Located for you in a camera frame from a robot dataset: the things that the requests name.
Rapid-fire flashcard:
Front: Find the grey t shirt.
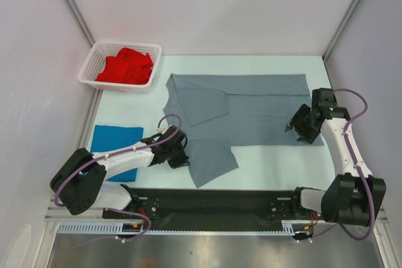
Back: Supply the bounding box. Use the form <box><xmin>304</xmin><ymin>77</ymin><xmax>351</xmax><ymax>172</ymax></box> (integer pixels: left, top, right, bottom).
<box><xmin>164</xmin><ymin>74</ymin><xmax>311</xmax><ymax>188</ymax></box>

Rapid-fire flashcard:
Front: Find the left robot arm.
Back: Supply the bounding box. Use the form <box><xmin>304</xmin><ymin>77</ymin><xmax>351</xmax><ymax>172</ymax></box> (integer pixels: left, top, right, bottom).
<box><xmin>50</xmin><ymin>125</ymin><xmax>189</xmax><ymax>218</ymax></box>

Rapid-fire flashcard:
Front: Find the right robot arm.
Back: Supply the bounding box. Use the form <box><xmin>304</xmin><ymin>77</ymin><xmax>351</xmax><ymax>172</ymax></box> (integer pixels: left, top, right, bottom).
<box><xmin>285</xmin><ymin>88</ymin><xmax>386</xmax><ymax>227</ymax></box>

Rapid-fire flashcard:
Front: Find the folded blue t shirt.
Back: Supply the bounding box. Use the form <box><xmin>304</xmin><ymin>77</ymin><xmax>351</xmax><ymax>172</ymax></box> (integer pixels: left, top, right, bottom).
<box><xmin>90</xmin><ymin>124</ymin><xmax>144</xmax><ymax>183</ymax></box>

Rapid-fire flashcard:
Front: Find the red t shirt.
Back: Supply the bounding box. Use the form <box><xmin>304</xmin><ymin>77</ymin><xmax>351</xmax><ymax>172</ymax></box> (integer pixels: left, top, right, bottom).
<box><xmin>95</xmin><ymin>48</ymin><xmax>154</xmax><ymax>85</ymax></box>

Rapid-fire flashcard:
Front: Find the white plastic basket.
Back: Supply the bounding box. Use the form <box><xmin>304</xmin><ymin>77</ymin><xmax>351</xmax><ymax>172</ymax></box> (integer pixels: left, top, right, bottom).
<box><xmin>79</xmin><ymin>40</ymin><xmax>162</xmax><ymax>94</ymax></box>

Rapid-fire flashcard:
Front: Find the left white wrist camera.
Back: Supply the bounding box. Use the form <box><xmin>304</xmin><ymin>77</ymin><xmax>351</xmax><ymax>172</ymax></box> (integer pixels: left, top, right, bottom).
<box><xmin>156</xmin><ymin>126</ymin><xmax>171</xmax><ymax>134</ymax></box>

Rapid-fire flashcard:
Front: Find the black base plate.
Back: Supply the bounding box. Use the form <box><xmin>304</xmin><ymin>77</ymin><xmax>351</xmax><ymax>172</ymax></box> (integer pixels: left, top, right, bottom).
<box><xmin>102</xmin><ymin>188</ymin><xmax>313</xmax><ymax>229</ymax></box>

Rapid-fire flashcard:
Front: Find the white slotted cable duct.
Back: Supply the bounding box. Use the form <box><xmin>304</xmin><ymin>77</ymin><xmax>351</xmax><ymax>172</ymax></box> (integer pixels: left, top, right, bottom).
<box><xmin>57</xmin><ymin>220</ymin><xmax>313</xmax><ymax>237</ymax></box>

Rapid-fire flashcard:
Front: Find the right aluminium corner post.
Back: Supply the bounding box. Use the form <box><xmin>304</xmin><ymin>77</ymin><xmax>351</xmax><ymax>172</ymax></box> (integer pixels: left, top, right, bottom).
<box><xmin>322</xmin><ymin>0</ymin><xmax>362</xmax><ymax>63</ymax></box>

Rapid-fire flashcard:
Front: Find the aluminium corner post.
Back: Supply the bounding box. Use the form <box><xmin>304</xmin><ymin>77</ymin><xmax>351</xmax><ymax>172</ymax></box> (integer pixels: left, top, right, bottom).
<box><xmin>322</xmin><ymin>0</ymin><xmax>362</xmax><ymax>63</ymax></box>
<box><xmin>62</xmin><ymin>0</ymin><xmax>95</xmax><ymax>48</ymax></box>

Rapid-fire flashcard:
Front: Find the left aluminium corner post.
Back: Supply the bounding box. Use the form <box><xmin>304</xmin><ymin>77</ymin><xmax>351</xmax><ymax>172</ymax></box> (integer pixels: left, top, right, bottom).
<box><xmin>62</xmin><ymin>0</ymin><xmax>95</xmax><ymax>48</ymax></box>

